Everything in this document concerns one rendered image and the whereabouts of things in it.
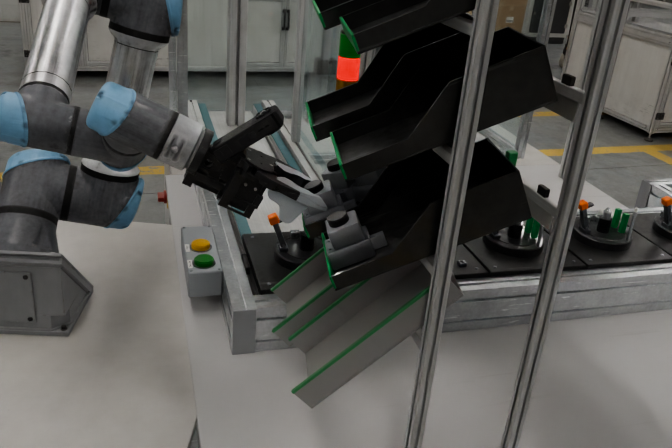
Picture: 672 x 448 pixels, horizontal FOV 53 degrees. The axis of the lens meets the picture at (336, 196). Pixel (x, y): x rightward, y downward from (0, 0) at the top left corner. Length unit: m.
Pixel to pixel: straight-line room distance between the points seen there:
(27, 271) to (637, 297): 1.29
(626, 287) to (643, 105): 4.95
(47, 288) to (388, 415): 0.67
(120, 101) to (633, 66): 5.94
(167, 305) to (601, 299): 0.95
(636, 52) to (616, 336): 5.18
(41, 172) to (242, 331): 0.51
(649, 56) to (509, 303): 5.16
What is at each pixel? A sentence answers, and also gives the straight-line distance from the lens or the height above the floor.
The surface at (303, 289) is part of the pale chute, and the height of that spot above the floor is 1.02.
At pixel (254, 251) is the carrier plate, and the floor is 0.97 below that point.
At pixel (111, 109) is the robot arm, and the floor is 1.38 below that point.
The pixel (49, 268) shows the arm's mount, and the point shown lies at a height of 1.01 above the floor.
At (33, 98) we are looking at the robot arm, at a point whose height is 1.37.
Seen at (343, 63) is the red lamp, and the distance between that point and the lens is 1.49.
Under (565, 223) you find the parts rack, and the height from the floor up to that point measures 1.30.
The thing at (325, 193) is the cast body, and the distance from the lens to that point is 1.01.
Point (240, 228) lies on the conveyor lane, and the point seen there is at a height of 0.95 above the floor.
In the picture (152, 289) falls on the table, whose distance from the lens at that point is 1.53.
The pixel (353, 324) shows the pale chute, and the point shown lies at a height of 1.06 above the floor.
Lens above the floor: 1.66
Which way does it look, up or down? 23 degrees down
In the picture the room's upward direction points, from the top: 5 degrees clockwise
